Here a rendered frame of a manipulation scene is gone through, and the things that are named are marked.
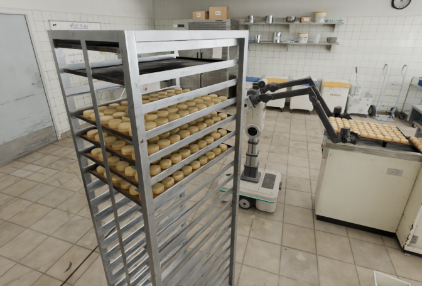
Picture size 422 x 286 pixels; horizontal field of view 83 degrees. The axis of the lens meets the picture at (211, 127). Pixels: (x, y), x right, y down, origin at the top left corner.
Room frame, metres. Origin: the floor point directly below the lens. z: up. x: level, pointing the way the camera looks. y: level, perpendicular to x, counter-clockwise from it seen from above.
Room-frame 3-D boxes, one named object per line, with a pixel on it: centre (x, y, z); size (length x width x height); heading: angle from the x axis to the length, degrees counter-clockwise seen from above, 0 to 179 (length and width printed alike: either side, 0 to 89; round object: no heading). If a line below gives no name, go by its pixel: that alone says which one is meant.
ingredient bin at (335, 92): (5.35, -2.80, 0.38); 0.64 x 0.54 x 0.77; 159
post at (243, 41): (1.15, -0.15, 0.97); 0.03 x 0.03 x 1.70; 53
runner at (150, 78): (0.93, 0.06, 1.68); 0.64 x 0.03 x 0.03; 143
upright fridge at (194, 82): (6.20, 0.13, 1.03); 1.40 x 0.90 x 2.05; 71
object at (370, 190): (1.95, -1.45, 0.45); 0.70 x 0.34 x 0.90; 69
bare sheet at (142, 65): (1.04, 0.22, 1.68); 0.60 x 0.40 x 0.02; 143
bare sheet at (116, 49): (1.04, 0.22, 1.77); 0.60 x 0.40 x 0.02; 143
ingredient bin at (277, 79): (5.77, -1.57, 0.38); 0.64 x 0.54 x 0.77; 162
